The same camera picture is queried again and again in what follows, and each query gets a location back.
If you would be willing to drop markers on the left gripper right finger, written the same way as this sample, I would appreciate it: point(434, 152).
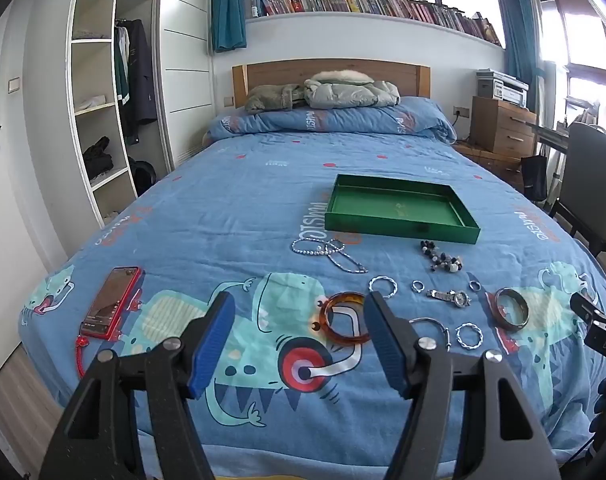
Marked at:
point(501, 436)

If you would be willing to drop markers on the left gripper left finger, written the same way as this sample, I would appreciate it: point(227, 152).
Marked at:
point(96, 437)

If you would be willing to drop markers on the dark brown jade bangle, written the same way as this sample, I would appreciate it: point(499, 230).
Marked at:
point(510, 310)

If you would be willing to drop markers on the twisted silver hoop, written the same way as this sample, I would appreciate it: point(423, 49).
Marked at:
point(383, 285)
point(469, 336)

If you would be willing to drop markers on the thin silver bangle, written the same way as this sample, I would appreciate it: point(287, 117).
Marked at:
point(443, 328)

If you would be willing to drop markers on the silver wristwatch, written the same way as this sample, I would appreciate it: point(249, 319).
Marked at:
point(456, 297)

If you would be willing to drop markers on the amber resin bangle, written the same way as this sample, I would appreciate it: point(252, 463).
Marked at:
point(339, 319)

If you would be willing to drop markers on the red smartphone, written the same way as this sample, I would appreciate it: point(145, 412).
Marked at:
point(118, 295)

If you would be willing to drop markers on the dark grey chair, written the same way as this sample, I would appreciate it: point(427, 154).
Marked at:
point(582, 199)

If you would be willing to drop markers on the black tote bag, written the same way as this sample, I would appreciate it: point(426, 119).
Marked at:
point(533, 170)

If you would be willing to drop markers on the blue dinosaur bedspread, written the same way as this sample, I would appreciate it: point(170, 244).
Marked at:
point(247, 216)

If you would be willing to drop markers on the wooden drawer cabinet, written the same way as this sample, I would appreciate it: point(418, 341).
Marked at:
point(502, 128)

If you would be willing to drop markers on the green metal tray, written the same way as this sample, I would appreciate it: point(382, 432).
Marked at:
point(399, 208)

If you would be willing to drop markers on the white printer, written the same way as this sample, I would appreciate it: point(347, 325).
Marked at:
point(501, 87)

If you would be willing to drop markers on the black clothes on shelf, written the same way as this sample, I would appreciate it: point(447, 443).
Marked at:
point(96, 159)

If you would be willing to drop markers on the blue folded duvet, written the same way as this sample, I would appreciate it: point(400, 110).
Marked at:
point(413, 116)

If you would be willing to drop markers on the wooden headboard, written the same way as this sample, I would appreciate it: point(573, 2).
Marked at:
point(411, 79)

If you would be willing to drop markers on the right teal curtain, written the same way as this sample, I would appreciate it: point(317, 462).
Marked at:
point(522, 22)

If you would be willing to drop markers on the teal curtain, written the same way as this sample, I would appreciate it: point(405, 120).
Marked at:
point(228, 25)
point(522, 22)

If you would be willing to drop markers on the grey puffer jacket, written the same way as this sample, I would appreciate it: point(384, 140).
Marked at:
point(335, 89)

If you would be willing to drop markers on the dark hanging coat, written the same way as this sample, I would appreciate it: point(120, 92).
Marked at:
point(134, 80)

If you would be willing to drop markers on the white wardrobe shelving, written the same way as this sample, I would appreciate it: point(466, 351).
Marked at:
point(177, 32)

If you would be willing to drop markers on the olive green jacket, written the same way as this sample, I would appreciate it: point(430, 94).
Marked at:
point(271, 97)

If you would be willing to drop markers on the left teal curtain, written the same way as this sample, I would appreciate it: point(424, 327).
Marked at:
point(228, 25)

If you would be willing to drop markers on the row of books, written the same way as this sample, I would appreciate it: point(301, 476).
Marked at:
point(414, 10)

